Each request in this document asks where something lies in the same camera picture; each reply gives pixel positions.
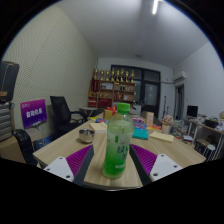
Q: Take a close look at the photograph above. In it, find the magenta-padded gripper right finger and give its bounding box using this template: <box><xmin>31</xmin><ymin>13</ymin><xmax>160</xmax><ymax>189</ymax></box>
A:
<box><xmin>129</xmin><ymin>143</ymin><xmax>184</xmax><ymax>186</ymax></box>

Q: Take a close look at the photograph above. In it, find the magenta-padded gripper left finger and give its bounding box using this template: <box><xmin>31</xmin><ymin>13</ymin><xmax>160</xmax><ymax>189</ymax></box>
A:
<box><xmin>43</xmin><ymin>143</ymin><xmax>95</xmax><ymax>187</ymax></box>

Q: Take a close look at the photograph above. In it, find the green drink bottle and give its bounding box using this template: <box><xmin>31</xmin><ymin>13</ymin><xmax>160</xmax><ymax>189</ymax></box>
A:
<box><xmin>101</xmin><ymin>102</ymin><xmax>136</xmax><ymax>180</ymax></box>

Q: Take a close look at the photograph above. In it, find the pale yellow notebook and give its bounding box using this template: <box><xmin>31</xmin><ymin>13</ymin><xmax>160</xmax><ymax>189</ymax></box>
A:
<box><xmin>148</xmin><ymin>130</ymin><xmax>175</xmax><ymax>144</ymax></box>

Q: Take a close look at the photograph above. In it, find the teal book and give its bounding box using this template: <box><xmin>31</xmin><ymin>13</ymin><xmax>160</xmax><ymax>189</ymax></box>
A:
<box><xmin>132</xmin><ymin>127</ymin><xmax>150</xmax><ymax>141</ymax></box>

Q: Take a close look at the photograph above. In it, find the orange book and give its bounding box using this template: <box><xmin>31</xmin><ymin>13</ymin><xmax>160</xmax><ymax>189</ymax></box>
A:
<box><xmin>146</xmin><ymin>123</ymin><xmax>163</xmax><ymax>132</ymax></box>

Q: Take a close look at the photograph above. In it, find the small steel cup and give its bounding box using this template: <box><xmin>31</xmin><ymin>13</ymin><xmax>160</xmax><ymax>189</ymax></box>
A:
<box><xmin>78</xmin><ymin>128</ymin><xmax>96</xmax><ymax>144</ymax></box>

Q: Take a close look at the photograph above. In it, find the flower bouquet in cup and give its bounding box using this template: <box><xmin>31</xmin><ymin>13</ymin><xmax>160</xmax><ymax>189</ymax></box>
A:
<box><xmin>160</xmin><ymin>114</ymin><xmax>175</xmax><ymax>135</ymax></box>

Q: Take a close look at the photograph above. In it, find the white round stool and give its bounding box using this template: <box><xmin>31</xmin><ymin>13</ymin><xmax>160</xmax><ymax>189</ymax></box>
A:
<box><xmin>202</xmin><ymin>143</ymin><xmax>218</xmax><ymax>163</ymax></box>

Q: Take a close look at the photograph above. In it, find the blue printed book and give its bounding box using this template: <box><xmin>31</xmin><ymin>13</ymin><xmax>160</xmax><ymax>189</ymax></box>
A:
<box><xmin>133</xmin><ymin>121</ymin><xmax>148</xmax><ymax>130</ymax></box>

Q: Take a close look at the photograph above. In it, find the small orange carton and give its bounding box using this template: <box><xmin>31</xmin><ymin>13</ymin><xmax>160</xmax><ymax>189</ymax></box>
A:
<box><xmin>144</xmin><ymin>111</ymin><xmax>155</xmax><ymax>127</ymax></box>

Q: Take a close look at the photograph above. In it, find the black office chair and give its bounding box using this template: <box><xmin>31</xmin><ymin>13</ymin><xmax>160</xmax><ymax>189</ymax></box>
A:
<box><xmin>49</xmin><ymin>95</ymin><xmax>88</xmax><ymax>138</ymax></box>

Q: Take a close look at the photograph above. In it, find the cluttered side desk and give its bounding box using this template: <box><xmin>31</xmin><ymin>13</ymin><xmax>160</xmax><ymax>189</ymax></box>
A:
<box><xmin>184</xmin><ymin>116</ymin><xmax>224</xmax><ymax>161</ymax></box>

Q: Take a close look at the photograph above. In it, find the beige book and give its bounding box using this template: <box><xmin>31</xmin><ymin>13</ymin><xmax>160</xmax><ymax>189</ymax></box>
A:
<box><xmin>88</xmin><ymin>121</ymin><xmax>108</xmax><ymax>134</ymax></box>

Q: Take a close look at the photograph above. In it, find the purple sign board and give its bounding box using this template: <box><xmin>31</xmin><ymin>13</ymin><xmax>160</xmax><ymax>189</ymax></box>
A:
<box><xmin>19</xmin><ymin>98</ymin><xmax>48</xmax><ymax>130</ymax></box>

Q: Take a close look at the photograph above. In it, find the black computer monitor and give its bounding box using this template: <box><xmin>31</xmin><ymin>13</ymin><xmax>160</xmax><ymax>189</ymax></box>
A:
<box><xmin>186</xmin><ymin>105</ymin><xmax>199</xmax><ymax>118</ymax></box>

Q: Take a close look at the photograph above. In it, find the small white round table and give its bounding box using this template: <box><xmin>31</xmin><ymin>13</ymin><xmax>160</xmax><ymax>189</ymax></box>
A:
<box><xmin>79</xmin><ymin>106</ymin><xmax>98</xmax><ymax>118</ymax></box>

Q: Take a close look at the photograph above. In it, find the silver ribbed suitcase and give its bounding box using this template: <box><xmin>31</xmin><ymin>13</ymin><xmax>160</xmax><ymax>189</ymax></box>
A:
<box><xmin>0</xmin><ymin>101</ymin><xmax>15</xmax><ymax>143</ymax></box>

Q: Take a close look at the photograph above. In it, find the yellow gift box red ribbon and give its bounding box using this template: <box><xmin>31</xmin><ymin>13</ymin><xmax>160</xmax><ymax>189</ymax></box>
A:
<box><xmin>102</xmin><ymin>105</ymin><xmax>118</xmax><ymax>122</ymax></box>

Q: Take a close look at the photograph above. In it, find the black framed glass door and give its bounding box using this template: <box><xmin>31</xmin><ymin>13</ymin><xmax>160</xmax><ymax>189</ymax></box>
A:
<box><xmin>110</xmin><ymin>64</ymin><xmax>162</xmax><ymax>119</ymax></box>

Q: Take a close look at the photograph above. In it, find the wooden shelf unit with trophies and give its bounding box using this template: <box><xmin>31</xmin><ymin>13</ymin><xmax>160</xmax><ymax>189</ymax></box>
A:
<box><xmin>87</xmin><ymin>68</ymin><xmax>136</xmax><ymax>108</ymax></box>

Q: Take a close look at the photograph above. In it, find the dark grey bag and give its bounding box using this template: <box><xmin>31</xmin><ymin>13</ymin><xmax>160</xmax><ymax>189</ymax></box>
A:
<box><xmin>0</xmin><ymin>60</ymin><xmax>20</xmax><ymax>104</ymax></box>

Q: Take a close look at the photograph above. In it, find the ceiling tube light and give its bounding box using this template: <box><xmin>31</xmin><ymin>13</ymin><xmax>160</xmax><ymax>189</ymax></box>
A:
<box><xmin>151</xmin><ymin>0</ymin><xmax>160</xmax><ymax>16</ymax></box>

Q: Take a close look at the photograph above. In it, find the white wall air conditioner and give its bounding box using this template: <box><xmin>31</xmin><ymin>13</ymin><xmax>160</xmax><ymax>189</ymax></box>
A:
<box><xmin>173</xmin><ymin>70</ymin><xmax>188</xmax><ymax>84</ymax></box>

